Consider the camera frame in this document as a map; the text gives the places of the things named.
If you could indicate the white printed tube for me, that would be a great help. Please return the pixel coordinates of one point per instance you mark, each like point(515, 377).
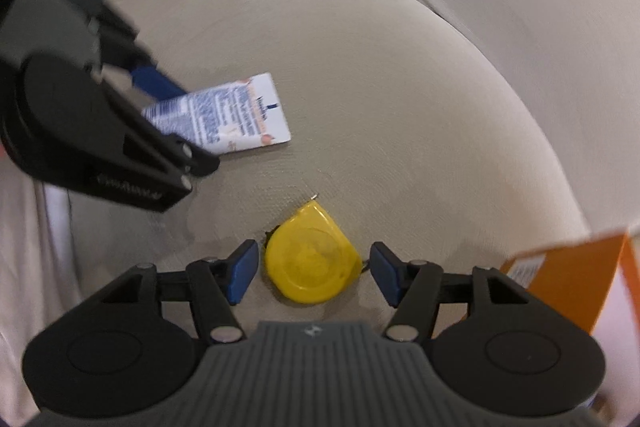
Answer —
point(240, 117)

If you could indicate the grey fabric sofa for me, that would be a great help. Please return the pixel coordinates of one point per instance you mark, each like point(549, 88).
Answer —
point(400, 107)

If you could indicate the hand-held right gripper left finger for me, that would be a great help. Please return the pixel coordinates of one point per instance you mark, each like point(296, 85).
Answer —
point(242, 277)

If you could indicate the pale cloth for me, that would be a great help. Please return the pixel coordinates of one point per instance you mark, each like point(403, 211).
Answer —
point(30, 257)

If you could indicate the orange cardboard box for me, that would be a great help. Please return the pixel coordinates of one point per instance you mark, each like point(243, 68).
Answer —
point(575, 279)

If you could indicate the yellow tape measure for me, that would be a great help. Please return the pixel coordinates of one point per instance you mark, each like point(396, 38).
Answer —
point(310, 257)

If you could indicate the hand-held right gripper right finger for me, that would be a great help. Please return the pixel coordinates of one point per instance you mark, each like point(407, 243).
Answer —
point(385, 274)

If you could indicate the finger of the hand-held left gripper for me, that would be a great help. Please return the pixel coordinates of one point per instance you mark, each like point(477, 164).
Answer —
point(155, 81)
point(150, 167)

